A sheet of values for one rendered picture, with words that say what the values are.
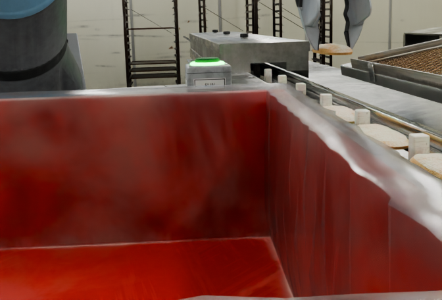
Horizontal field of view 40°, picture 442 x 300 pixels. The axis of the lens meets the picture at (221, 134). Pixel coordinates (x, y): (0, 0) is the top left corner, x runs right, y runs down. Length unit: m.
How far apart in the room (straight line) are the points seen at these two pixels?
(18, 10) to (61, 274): 0.29
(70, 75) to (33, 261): 0.34
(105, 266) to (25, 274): 0.05
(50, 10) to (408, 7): 7.86
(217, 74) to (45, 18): 0.41
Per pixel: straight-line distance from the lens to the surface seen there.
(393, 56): 1.00
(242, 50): 1.20
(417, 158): 0.48
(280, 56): 1.22
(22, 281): 0.37
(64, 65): 0.69
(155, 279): 0.35
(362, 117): 0.64
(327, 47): 0.74
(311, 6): 0.74
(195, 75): 0.95
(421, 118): 0.90
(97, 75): 7.81
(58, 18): 0.63
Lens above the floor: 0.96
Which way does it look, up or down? 11 degrees down
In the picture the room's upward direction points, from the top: 2 degrees counter-clockwise
